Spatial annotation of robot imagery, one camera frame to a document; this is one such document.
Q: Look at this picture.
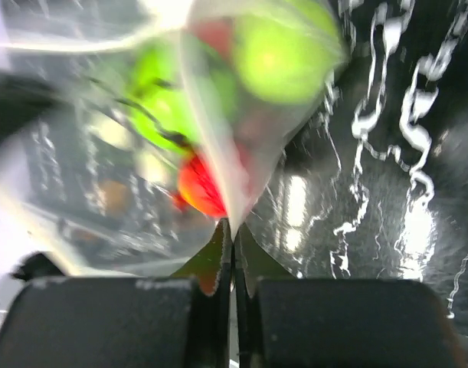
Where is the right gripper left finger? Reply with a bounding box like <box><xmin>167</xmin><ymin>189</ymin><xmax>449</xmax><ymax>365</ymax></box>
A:
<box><xmin>0</xmin><ymin>220</ymin><xmax>233</xmax><ymax>367</ymax></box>

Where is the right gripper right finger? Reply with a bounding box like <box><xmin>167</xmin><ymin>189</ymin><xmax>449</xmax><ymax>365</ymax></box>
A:
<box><xmin>233</xmin><ymin>227</ymin><xmax>467</xmax><ymax>367</ymax></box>

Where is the red yellow pomegranate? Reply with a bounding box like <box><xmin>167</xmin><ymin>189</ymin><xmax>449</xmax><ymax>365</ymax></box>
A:
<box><xmin>172</xmin><ymin>150</ymin><xmax>227</xmax><ymax>219</ymax></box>

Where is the clear bag with white dots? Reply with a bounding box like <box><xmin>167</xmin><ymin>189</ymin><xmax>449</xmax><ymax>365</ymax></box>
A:
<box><xmin>0</xmin><ymin>1</ymin><xmax>347</xmax><ymax>276</ymax></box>

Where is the green bell pepper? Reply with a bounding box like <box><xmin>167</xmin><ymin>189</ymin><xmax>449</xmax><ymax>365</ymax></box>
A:
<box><xmin>129</xmin><ymin>38</ymin><xmax>239</xmax><ymax>152</ymax></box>

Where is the green apple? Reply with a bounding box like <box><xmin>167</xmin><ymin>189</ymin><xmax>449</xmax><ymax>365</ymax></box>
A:
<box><xmin>231</xmin><ymin>1</ymin><xmax>346</xmax><ymax>104</ymax></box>

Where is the red apple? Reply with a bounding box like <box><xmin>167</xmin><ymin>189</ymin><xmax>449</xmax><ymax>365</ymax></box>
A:
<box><xmin>191</xmin><ymin>19</ymin><xmax>232</xmax><ymax>60</ymax></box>

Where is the black marble pattern mat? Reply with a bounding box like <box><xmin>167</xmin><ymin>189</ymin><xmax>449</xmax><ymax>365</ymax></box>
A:
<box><xmin>248</xmin><ymin>0</ymin><xmax>468</xmax><ymax>338</ymax></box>

